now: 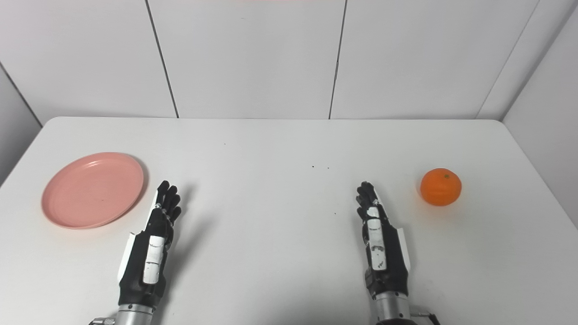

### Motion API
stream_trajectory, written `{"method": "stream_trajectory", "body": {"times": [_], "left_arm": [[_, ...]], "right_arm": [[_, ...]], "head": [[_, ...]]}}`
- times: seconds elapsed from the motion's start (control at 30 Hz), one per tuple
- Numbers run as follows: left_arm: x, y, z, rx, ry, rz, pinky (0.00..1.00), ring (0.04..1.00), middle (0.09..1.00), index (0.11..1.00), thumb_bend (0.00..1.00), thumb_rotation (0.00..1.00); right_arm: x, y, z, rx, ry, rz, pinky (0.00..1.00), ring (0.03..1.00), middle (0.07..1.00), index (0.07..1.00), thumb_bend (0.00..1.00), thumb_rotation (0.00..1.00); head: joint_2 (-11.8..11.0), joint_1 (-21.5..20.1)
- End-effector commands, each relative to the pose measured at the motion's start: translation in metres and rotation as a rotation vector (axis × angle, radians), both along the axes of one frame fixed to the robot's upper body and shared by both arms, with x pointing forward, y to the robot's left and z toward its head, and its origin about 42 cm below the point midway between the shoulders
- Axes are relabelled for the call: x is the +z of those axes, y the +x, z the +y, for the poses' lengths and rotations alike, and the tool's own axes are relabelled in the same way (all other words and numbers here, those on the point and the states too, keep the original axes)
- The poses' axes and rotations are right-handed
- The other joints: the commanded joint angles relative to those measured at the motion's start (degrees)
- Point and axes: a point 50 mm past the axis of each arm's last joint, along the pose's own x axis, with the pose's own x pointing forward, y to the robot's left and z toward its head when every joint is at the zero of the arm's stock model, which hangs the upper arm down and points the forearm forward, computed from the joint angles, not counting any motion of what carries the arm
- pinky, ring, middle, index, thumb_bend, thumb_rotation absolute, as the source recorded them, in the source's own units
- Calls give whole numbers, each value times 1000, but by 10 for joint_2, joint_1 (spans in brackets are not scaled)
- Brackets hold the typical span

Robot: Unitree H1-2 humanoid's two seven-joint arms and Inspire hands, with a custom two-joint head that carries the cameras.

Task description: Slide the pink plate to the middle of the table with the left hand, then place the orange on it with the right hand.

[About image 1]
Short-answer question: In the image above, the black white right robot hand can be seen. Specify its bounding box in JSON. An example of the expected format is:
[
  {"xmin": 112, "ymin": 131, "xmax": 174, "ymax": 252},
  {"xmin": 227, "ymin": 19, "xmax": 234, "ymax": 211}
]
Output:
[{"xmin": 356, "ymin": 181, "xmax": 411, "ymax": 299}]

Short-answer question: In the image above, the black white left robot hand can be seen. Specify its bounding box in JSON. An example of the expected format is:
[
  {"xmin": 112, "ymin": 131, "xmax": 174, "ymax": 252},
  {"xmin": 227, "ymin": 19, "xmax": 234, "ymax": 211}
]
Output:
[{"xmin": 117, "ymin": 180, "xmax": 182, "ymax": 309}]

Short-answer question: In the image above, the pink round plate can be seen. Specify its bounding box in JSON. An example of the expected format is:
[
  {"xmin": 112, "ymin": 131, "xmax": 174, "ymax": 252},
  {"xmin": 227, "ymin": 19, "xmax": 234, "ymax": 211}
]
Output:
[{"xmin": 41, "ymin": 152, "xmax": 145, "ymax": 229}]

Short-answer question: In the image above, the orange fruit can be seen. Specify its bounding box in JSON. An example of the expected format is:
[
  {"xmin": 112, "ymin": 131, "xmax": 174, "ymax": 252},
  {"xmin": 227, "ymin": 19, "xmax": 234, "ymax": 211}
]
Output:
[{"xmin": 420, "ymin": 168, "xmax": 462, "ymax": 207}]

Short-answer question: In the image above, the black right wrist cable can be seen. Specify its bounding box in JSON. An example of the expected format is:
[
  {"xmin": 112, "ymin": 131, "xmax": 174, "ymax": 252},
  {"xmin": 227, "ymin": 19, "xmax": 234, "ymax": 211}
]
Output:
[{"xmin": 410, "ymin": 309, "xmax": 441, "ymax": 325}]

